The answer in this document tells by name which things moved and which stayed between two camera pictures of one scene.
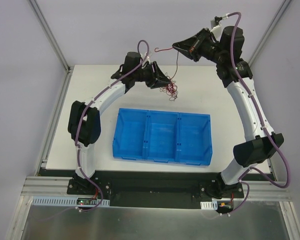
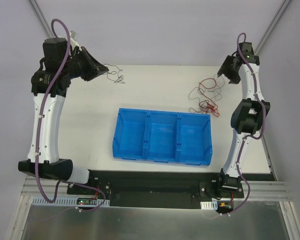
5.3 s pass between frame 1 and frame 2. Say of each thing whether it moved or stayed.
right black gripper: moved
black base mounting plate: stayed
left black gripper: moved
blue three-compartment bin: stayed
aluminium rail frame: stayed
